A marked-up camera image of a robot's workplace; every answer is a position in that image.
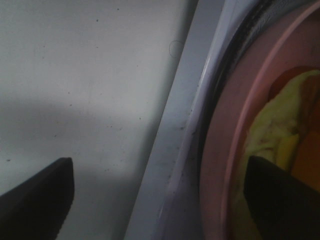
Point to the toast sandwich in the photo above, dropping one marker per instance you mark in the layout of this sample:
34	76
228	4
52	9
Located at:
273	135

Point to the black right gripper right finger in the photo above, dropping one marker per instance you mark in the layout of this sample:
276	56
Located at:
282	207

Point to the pink round plate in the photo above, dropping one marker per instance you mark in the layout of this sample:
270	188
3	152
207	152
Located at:
287	36

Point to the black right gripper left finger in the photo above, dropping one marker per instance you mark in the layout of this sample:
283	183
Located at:
37	208

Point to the white microwave oven body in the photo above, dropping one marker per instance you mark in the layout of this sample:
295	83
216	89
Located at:
167	205

